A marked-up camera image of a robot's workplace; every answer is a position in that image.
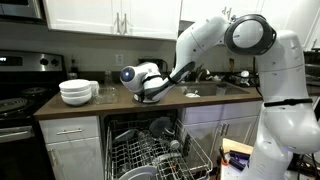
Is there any floor cable bundle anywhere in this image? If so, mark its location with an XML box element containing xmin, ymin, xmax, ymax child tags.
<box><xmin>293</xmin><ymin>153</ymin><xmax>320</xmax><ymax>180</ymax></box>

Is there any white cabinet drawer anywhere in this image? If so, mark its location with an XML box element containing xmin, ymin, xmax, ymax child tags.
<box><xmin>39</xmin><ymin>115</ymin><xmax>101</xmax><ymax>145</ymax></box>

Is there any white mug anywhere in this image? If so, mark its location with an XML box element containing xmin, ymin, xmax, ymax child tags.
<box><xmin>89</xmin><ymin>80</ymin><xmax>100</xmax><ymax>98</ymax></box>

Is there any orange and black tool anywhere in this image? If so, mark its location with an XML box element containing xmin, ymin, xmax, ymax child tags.
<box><xmin>218</xmin><ymin>146</ymin><xmax>231</xmax><ymax>167</ymax></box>

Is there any wooden board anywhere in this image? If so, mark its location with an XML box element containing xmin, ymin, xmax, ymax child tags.
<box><xmin>219</xmin><ymin>137</ymin><xmax>255</xmax><ymax>180</ymax></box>

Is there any black countertop dish drainer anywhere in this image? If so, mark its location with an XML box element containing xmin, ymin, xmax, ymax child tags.
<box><xmin>228</xmin><ymin>68</ymin><xmax>261</xmax><ymax>88</ymax></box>

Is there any steel kitchen sink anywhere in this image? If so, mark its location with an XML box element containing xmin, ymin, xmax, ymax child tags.
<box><xmin>173</xmin><ymin>81</ymin><xmax>251</xmax><ymax>99</ymax></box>

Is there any white dish in sink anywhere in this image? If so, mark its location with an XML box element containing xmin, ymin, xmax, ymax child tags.
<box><xmin>184</xmin><ymin>92</ymin><xmax>201</xmax><ymax>99</ymax></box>

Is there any white base cabinet door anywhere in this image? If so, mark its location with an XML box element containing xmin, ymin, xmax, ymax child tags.
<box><xmin>44</xmin><ymin>137</ymin><xmax>105</xmax><ymax>180</ymax></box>

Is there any silver drawer handle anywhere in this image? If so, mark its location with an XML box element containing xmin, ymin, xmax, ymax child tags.
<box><xmin>55</xmin><ymin>128</ymin><xmax>84</xmax><ymax>136</ymax></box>

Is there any white corner wall cabinet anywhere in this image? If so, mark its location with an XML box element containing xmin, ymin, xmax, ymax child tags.
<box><xmin>179</xmin><ymin>0</ymin><xmax>320</xmax><ymax>52</ymax></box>

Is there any dark bowl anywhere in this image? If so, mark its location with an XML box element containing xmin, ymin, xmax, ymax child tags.
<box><xmin>148</xmin><ymin>116</ymin><xmax>173</xmax><ymax>138</ymax></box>

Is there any clear glass food container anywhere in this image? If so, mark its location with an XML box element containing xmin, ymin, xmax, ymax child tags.
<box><xmin>94</xmin><ymin>87</ymin><xmax>118</xmax><ymax>105</ymax></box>

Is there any stainless steel microwave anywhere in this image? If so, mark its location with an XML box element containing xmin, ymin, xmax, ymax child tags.
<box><xmin>0</xmin><ymin>0</ymin><xmax>46</xmax><ymax>24</ymax></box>

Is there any white ceramic bowl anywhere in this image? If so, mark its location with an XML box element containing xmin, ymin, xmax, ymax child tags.
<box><xmin>58</xmin><ymin>78</ymin><xmax>92</xmax><ymax>93</ymax></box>
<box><xmin>60</xmin><ymin>93</ymin><xmax>93</xmax><ymax>107</ymax></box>
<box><xmin>59</xmin><ymin>88</ymin><xmax>93</xmax><ymax>99</ymax></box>

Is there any white sink base cabinet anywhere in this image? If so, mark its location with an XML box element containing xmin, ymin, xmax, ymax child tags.
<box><xmin>178</xmin><ymin>100</ymin><xmax>265</xmax><ymax>164</ymax></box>

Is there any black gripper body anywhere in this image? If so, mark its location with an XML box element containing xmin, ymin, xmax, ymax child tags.
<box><xmin>133</xmin><ymin>93</ymin><xmax>146</xmax><ymax>104</ymax></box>

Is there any steel toaster oven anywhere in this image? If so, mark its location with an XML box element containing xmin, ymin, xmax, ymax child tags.
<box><xmin>303</xmin><ymin>51</ymin><xmax>320</xmax><ymax>88</ymax></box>

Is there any purple and black tool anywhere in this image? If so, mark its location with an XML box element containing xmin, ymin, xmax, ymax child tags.
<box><xmin>229</xmin><ymin>149</ymin><xmax>251</xmax><ymax>161</ymax></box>

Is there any white wire dishwasher rack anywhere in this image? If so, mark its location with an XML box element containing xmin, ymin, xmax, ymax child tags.
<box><xmin>103</xmin><ymin>118</ymin><xmax>214</xmax><ymax>180</ymax></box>

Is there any white two-door wall cabinet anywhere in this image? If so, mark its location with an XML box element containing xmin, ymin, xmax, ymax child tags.
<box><xmin>42</xmin><ymin>0</ymin><xmax>183</xmax><ymax>42</ymax></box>

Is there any small white cup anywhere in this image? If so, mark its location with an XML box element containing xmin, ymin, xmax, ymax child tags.
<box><xmin>169</xmin><ymin>139</ymin><xmax>181</xmax><ymax>151</ymax></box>

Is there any white wall outlet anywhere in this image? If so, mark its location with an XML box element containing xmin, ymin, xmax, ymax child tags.
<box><xmin>115</xmin><ymin>53</ymin><xmax>125</xmax><ymax>67</ymax></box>

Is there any white dinner plate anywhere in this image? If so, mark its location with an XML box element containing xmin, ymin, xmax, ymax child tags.
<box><xmin>118</xmin><ymin>165</ymin><xmax>158</xmax><ymax>180</ymax></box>

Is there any silver cabinet door handle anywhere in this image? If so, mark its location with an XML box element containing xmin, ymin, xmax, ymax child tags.
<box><xmin>114</xmin><ymin>12</ymin><xmax>122</xmax><ymax>35</ymax></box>
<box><xmin>122</xmin><ymin>13</ymin><xmax>129</xmax><ymax>36</ymax></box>

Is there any dark glass bottle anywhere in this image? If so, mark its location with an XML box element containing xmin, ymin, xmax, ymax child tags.
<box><xmin>69</xmin><ymin>58</ymin><xmax>80</xmax><ymax>79</ymax></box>

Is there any black steel stove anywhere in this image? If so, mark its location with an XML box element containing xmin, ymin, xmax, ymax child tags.
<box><xmin>0</xmin><ymin>49</ymin><xmax>68</xmax><ymax>180</ymax></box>

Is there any chrome sink faucet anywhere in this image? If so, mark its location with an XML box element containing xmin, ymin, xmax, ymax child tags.
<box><xmin>194</xmin><ymin>64</ymin><xmax>211</xmax><ymax>84</ymax></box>

